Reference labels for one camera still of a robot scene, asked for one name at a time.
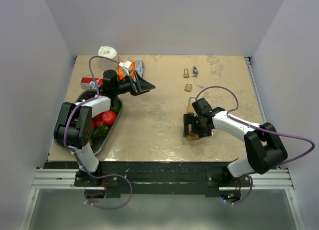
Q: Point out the small long-shackle brass padlock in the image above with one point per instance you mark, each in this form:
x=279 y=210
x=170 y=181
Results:
x=186 y=73

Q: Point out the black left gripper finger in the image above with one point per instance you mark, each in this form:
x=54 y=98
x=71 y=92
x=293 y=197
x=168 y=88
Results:
x=141 y=92
x=143 y=84

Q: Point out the large brass padlock shackle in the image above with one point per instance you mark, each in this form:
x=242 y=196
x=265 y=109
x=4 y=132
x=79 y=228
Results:
x=192 y=137

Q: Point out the red apple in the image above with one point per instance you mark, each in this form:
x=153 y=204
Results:
x=108 y=117

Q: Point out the green fruit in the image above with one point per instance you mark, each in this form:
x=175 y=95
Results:
x=117 y=107

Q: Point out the orange box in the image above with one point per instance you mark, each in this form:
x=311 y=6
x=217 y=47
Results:
x=132 y=73

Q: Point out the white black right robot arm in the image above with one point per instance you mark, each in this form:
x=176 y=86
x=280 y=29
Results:
x=264 y=148

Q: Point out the aluminium frame rail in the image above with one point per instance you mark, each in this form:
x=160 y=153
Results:
x=65 y=179

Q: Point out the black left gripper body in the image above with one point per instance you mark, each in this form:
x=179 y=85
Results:
x=134 y=90

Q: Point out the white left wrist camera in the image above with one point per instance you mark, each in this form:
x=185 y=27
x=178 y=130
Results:
x=125 y=68

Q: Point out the red tomato fruit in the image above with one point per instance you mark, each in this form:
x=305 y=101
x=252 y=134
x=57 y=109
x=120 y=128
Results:
x=97 y=120

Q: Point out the white tissue roll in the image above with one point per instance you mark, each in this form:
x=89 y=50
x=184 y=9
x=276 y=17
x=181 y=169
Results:
x=112 y=58

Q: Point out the red small box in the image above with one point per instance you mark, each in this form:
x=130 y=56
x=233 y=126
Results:
x=89 y=83

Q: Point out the keys with grey fob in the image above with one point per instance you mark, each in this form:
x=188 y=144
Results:
x=195 y=71

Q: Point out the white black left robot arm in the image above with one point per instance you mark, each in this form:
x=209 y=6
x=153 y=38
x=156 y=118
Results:
x=73 y=127

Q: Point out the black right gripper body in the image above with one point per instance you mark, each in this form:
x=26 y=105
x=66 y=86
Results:
x=197 y=126

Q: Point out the grey metal tray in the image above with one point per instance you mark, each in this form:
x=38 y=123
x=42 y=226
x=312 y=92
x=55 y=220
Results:
x=98 y=145

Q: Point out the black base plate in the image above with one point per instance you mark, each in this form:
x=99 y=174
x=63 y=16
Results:
x=115 y=178

